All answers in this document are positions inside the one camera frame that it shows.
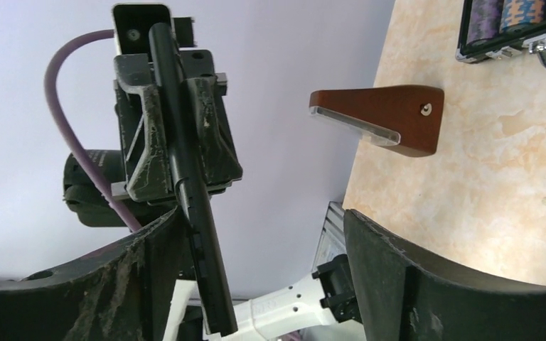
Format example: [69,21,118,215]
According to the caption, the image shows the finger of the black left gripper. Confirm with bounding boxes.
[186,77,243,186]
[114,80,173,203]

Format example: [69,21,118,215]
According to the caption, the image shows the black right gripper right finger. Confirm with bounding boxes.
[343,210,546,340]

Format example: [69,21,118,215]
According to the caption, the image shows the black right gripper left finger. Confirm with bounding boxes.
[0,209,185,340]

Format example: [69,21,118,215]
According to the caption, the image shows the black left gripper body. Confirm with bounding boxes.
[114,49,228,99]

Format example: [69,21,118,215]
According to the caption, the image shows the black remote with buttons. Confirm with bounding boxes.
[149,23,237,337]

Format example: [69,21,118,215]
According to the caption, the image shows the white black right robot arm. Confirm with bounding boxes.
[0,210,546,340]

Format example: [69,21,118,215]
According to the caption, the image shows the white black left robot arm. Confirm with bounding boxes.
[63,50,243,227]

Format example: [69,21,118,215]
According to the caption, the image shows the brown wooden card holder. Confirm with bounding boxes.
[309,85,444,158]

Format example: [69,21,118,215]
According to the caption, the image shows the black poker chip case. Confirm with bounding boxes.
[455,0,546,69]

